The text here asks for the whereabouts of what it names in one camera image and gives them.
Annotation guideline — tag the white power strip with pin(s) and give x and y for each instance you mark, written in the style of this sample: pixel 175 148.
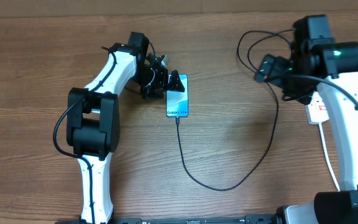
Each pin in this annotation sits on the white power strip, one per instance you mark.
pixel 316 111

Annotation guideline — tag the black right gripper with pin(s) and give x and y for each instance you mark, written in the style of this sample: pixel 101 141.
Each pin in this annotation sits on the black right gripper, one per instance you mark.
pixel 274 68

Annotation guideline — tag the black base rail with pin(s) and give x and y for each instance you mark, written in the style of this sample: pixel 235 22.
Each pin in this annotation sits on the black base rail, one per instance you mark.
pixel 247 219

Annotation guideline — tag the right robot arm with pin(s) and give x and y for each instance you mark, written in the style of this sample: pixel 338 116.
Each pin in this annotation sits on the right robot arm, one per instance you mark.
pixel 319 64

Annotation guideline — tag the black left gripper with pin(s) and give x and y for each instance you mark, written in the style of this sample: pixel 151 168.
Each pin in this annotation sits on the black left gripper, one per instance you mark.
pixel 160 84

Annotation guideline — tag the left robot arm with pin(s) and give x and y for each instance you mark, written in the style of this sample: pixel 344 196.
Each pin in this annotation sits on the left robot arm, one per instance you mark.
pixel 92 115

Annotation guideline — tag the blue Galaxy smartphone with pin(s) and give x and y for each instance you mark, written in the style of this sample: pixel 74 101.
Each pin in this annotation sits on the blue Galaxy smartphone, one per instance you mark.
pixel 177 102

